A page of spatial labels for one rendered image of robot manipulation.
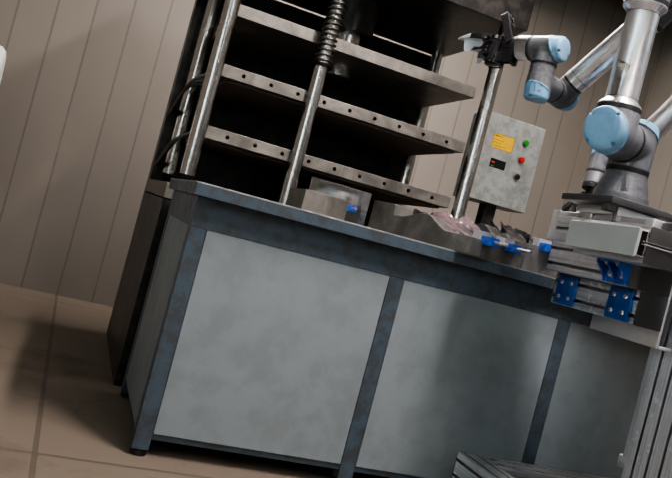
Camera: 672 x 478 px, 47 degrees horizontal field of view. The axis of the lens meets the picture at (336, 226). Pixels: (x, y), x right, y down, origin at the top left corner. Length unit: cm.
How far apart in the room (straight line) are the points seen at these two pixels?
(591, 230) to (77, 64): 341
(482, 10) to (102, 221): 254
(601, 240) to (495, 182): 161
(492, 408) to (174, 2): 317
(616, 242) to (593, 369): 96
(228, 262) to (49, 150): 261
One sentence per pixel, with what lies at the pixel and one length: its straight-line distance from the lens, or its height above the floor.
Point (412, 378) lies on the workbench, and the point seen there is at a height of 37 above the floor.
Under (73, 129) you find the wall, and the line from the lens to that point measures 473.
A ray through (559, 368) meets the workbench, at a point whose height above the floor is 51.
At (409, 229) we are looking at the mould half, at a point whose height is 83.
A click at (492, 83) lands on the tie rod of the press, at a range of 342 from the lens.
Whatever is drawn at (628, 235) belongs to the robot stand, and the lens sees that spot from 193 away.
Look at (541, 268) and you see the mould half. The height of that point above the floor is 82.
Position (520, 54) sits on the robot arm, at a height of 141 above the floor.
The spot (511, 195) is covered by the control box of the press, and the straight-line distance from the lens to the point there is 360.
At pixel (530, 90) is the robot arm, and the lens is 232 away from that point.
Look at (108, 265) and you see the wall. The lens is 477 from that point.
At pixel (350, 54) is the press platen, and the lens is 327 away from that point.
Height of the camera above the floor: 75
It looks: 1 degrees up
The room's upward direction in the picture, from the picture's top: 15 degrees clockwise
